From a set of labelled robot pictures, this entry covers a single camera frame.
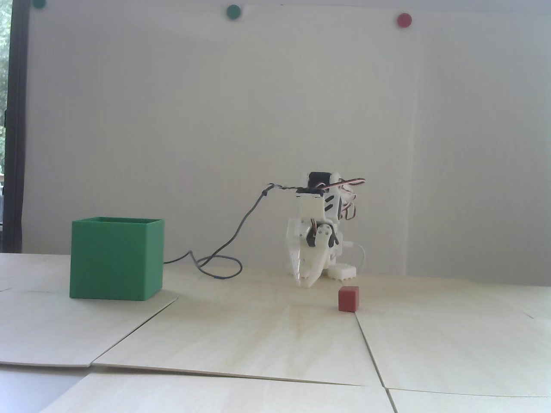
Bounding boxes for white magnetic board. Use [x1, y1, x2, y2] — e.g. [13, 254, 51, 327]
[22, 0, 551, 287]

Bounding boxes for green open box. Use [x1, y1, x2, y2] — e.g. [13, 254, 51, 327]
[70, 217, 165, 301]

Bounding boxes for red block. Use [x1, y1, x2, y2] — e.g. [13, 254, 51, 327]
[337, 286, 359, 311]

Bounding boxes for white serrated gripper finger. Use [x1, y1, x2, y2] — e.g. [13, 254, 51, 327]
[287, 245, 309, 287]

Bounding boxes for white power cable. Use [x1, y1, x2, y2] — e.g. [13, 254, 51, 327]
[342, 242, 366, 274]

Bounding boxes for dark window frame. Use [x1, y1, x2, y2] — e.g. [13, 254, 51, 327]
[8, 0, 31, 253]

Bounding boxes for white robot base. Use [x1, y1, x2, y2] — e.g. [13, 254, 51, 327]
[326, 254, 358, 282]

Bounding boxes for dark camera cable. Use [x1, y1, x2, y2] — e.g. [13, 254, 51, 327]
[164, 184, 302, 280]

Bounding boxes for white smooth gripper finger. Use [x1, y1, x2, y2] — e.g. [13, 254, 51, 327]
[302, 246, 331, 288]

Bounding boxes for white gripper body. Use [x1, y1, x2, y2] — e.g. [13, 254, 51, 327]
[286, 217, 341, 261]

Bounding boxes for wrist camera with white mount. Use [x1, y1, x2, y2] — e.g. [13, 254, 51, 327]
[295, 185, 326, 222]

